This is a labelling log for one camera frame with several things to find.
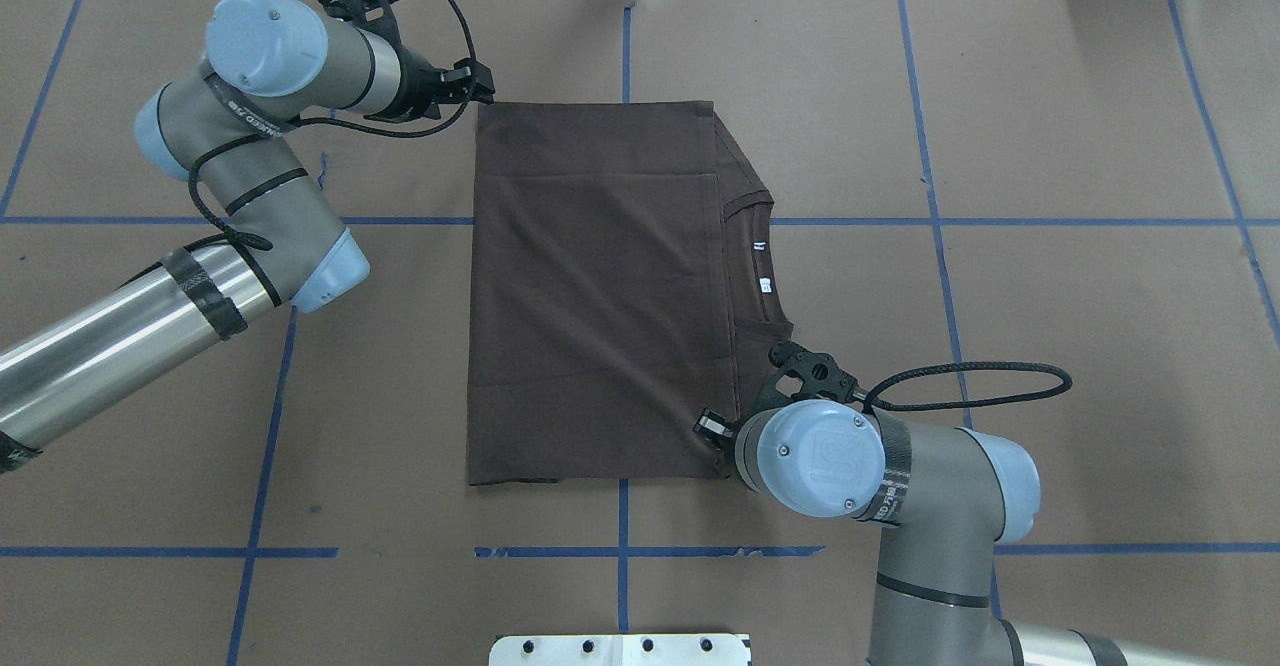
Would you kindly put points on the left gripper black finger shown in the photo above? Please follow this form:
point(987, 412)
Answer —
point(482, 87)

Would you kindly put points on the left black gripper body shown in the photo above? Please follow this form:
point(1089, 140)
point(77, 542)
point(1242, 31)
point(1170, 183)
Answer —
point(418, 87)

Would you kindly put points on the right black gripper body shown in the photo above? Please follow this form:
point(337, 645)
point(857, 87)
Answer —
point(714, 426)

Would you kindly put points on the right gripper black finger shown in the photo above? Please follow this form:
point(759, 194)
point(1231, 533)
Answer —
point(715, 428)

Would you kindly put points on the brown t-shirt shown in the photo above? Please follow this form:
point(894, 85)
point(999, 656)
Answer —
point(621, 283)

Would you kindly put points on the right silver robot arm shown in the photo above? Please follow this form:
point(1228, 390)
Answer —
point(944, 498)

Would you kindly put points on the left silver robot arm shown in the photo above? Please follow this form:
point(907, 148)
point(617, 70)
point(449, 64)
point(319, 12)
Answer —
point(269, 68)

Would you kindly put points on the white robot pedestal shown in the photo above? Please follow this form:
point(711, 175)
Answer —
point(623, 649)

